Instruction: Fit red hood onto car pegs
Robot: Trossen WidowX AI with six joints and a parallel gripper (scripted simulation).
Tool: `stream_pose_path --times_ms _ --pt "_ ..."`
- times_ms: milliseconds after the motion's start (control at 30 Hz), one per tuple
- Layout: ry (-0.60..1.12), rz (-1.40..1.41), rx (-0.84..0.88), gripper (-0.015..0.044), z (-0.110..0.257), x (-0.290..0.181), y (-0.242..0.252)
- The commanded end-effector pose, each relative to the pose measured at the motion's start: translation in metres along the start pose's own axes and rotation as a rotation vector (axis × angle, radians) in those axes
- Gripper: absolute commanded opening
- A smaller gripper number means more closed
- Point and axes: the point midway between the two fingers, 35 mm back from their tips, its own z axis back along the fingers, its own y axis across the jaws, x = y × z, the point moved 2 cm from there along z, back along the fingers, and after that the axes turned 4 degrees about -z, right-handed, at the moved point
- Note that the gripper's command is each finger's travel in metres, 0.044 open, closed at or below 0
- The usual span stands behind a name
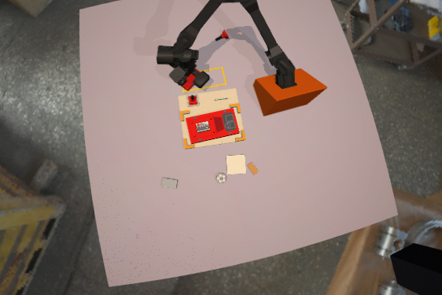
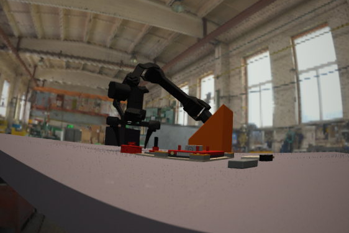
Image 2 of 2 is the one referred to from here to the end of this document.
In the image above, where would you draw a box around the red car hood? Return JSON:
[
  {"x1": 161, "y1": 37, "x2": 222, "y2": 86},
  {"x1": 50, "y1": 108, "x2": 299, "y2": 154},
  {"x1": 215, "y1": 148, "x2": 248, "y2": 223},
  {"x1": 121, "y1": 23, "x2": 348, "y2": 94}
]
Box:
[{"x1": 120, "y1": 145, "x2": 142, "y2": 154}]

